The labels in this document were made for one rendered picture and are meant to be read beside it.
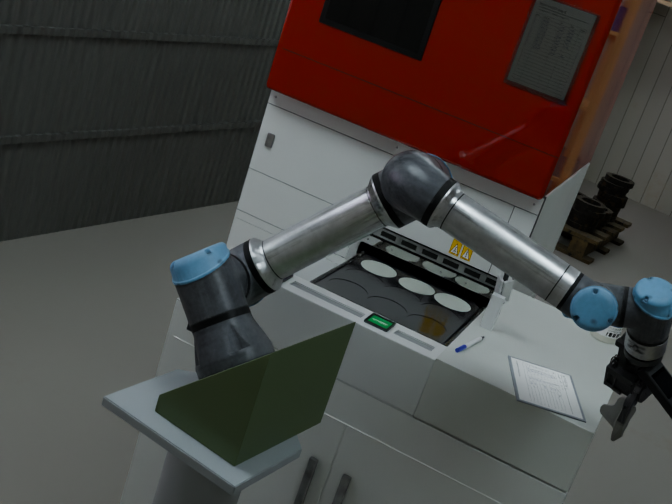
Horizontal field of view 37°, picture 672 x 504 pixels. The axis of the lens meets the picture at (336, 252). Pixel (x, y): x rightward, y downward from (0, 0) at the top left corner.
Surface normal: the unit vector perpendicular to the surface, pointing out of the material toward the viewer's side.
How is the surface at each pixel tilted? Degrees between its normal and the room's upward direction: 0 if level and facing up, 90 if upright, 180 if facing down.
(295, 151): 90
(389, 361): 90
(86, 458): 0
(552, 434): 90
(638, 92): 90
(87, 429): 0
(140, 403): 0
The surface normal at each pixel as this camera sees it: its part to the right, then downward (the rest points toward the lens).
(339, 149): -0.39, 0.21
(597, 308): -0.26, 0.03
